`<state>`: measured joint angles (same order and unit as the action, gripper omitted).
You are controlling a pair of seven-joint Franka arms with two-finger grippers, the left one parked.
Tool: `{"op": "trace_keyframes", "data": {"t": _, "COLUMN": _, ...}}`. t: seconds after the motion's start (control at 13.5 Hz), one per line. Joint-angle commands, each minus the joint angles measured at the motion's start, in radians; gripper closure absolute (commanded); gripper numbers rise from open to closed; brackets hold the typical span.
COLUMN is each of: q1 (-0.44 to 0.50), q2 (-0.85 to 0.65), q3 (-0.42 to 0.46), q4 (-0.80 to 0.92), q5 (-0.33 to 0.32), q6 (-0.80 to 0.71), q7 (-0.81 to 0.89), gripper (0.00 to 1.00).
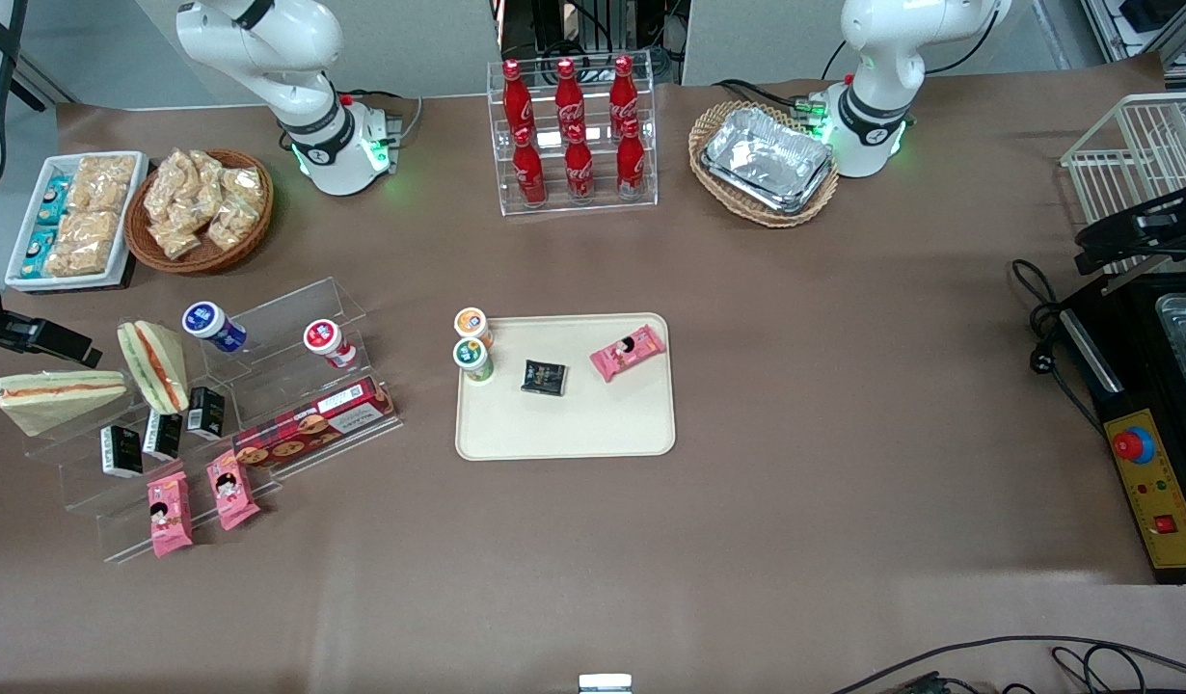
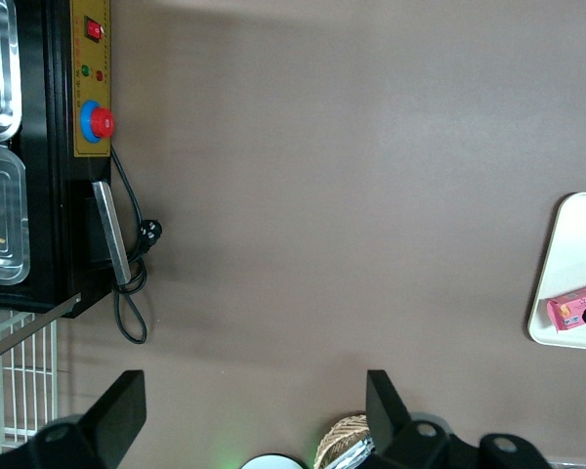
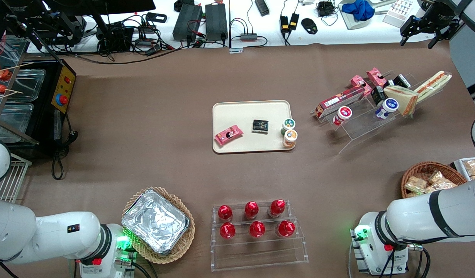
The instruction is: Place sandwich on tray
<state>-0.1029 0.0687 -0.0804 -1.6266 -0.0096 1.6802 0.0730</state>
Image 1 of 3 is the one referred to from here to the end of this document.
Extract white wire basket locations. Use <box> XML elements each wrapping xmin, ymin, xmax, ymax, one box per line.
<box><xmin>1060</xmin><ymin>92</ymin><xmax>1186</xmax><ymax>254</ymax></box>

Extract black machine lever handle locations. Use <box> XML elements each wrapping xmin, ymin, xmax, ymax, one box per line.
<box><xmin>1074</xmin><ymin>181</ymin><xmax>1186</xmax><ymax>296</ymax></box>

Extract black equipment rack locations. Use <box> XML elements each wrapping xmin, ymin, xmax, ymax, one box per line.
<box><xmin>495</xmin><ymin>0</ymin><xmax>692</xmax><ymax>86</ymax></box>

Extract yellow control panel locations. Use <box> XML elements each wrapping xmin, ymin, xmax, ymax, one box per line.
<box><xmin>1102</xmin><ymin>409</ymin><xmax>1186</xmax><ymax>572</ymax></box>

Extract aluminium frame profile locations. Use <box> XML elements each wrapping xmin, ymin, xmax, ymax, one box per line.
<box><xmin>1079</xmin><ymin>0</ymin><xmax>1186</xmax><ymax>90</ymax></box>

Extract red emergency stop button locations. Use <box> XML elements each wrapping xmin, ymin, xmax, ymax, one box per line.
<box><xmin>1111</xmin><ymin>427</ymin><xmax>1157</xmax><ymax>465</ymax></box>

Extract black power cable with plug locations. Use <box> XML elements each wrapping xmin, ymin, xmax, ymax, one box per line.
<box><xmin>1011</xmin><ymin>258</ymin><xmax>1107</xmax><ymax>437</ymax></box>

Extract clear acrylic bottle rack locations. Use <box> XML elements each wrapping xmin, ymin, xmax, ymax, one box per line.
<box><xmin>486</xmin><ymin>60</ymin><xmax>660</xmax><ymax>218</ymax></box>

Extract clear acrylic stepped shelf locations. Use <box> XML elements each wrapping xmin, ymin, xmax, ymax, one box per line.
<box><xmin>19</xmin><ymin>278</ymin><xmax>407</xmax><ymax>566</ymax></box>

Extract beige plastic serving tray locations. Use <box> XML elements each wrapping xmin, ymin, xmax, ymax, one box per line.
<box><xmin>455</xmin><ymin>312</ymin><xmax>676</xmax><ymax>461</ymax></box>

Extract white rectangular snack tray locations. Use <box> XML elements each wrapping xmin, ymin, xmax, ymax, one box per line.
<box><xmin>4</xmin><ymin>151</ymin><xmax>149</xmax><ymax>291</ymax></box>

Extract green lid small cup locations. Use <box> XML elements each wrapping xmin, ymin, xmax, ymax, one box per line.
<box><xmin>452</xmin><ymin>337</ymin><xmax>496</xmax><ymax>384</ymax></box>

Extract red cookie box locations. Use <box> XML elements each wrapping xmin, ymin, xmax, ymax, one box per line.
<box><xmin>230</xmin><ymin>376</ymin><xmax>397</xmax><ymax>471</ymax></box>

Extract rice cracker bar pack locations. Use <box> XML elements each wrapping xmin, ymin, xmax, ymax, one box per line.
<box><xmin>43</xmin><ymin>241</ymin><xmax>113</xmax><ymax>280</ymax></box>
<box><xmin>57</xmin><ymin>210</ymin><xmax>122</xmax><ymax>249</ymax></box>
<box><xmin>75</xmin><ymin>154</ymin><xmax>138</xmax><ymax>187</ymax></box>
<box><xmin>66</xmin><ymin>181</ymin><xmax>124</xmax><ymax>216</ymax></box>

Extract brown wicker snack basket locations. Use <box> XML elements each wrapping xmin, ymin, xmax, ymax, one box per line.
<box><xmin>124</xmin><ymin>148</ymin><xmax>275</xmax><ymax>277</ymax></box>

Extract black snack packet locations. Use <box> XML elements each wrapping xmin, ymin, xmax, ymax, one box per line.
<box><xmin>520</xmin><ymin>359</ymin><xmax>569</xmax><ymax>398</ymax></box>

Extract black arm base cable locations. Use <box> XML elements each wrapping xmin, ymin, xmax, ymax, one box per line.
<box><xmin>713</xmin><ymin>78</ymin><xmax>827</xmax><ymax>119</ymax></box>

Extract triangle sandwich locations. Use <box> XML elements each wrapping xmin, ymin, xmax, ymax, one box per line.
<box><xmin>117</xmin><ymin>320</ymin><xmax>191</xmax><ymax>416</ymax></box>
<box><xmin>0</xmin><ymin>370</ymin><xmax>130</xmax><ymax>438</ymax></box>

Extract clear wrapped cracker pack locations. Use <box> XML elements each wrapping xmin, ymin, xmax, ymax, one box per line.
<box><xmin>143</xmin><ymin>169</ymin><xmax>185</xmax><ymax>225</ymax></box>
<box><xmin>207</xmin><ymin>198</ymin><xmax>262</xmax><ymax>251</ymax></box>
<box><xmin>178</xmin><ymin>183</ymin><xmax>224</xmax><ymax>228</ymax></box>
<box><xmin>169</xmin><ymin>149</ymin><xmax>220</xmax><ymax>194</ymax></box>
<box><xmin>217</xmin><ymin>166</ymin><xmax>265</xmax><ymax>209</ymax></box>
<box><xmin>149</xmin><ymin>220</ymin><xmax>204</xmax><ymax>260</ymax></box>

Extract teal snack packet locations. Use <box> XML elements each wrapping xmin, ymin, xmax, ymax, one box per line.
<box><xmin>38</xmin><ymin>175</ymin><xmax>71</xmax><ymax>226</ymax></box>
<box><xmin>23</xmin><ymin>228</ymin><xmax>60</xmax><ymax>280</ymax></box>

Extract silver foil tray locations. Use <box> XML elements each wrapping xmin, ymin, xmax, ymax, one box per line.
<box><xmin>700</xmin><ymin>106</ymin><xmax>835</xmax><ymax>215</ymax></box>

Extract long black floor cable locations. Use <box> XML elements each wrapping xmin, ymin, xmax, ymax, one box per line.
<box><xmin>829</xmin><ymin>634</ymin><xmax>1186</xmax><ymax>694</ymax></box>

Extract red lid small cup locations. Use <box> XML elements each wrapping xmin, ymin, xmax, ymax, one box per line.
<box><xmin>303</xmin><ymin>319</ymin><xmax>359</xmax><ymax>370</ymax></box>

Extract black tray sealing machine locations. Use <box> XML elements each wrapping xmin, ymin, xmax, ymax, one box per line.
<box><xmin>1056</xmin><ymin>270</ymin><xmax>1186</xmax><ymax>586</ymax></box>

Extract looped black floor cable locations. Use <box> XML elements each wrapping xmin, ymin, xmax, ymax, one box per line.
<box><xmin>1050</xmin><ymin>644</ymin><xmax>1149</xmax><ymax>694</ymax></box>

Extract small black box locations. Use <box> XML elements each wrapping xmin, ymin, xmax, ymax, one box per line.
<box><xmin>186</xmin><ymin>387</ymin><xmax>227</xmax><ymax>440</ymax></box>
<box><xmin>143</xmin><ymin>410</ymin><xmax>184</xmax><ymax>462</ymax></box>
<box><xmin>100</xmin><ymin>425</ymin><xmax>145</xmax><ymax>479</ymax></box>

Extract light wicker tray basket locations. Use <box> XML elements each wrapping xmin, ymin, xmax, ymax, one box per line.
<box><xmin>688</xmin><ymin>100</ymin><xmax>841</xmax><ymax>229</ymax></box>

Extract red cola bottle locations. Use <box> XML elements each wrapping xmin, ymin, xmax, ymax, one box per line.
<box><xmin>608</xmin><ymin>55</ymin><xmax>641</xmax><ymax>132</ymax></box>
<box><xmin>553</xmin><ymin>58</ymin><xmax>587</xmax><ymax>137</ymax></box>
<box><xmin>501</xmin><ymin>60</ymin><xmax>535</xmax><ymax>137</ymax></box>
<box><xmin>616</xmin><ymin>118</ymin><xmax>647</xmax><ymax>198</ymax></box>
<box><xmin>563</xmin><ymin>125</ymin><xmax>596</xmax><ymax>202</ymax></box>
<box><xmin>511</xmin><ymin>125</ymin><xmax>549</xmax><ymax>206</ymax></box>

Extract grey arm base cable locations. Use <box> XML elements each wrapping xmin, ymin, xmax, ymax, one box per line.
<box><xmin>337</xmin><ymin>89</ymin><xmax>423</xmax><ymax>147</ymax></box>

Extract blue lid small cup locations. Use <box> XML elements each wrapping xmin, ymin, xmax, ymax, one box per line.
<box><xmin>181</xmin><ymin>301</ymin><xmax>248</xmax><ymax>354</ymax></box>

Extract brown table cover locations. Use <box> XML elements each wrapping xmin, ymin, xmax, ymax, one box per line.
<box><xmin>0</xmin><ymin>53</ymin><xmax>1186</xmax><ymax>694</ymax></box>

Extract pink snack pack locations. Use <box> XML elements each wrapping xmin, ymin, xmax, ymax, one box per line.
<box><xmin>590</xmin><ymin>325</ymin><xmax>668</xmax><ymax>384</ymax></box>
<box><xmin>205</xmin><ymin>450</ymin><xmax>262</xmax><ymax>532</ymax></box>
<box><xmin>147</xmin><ymin>469</ymin><xmax>195</xmax><ymax>559</ymax></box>

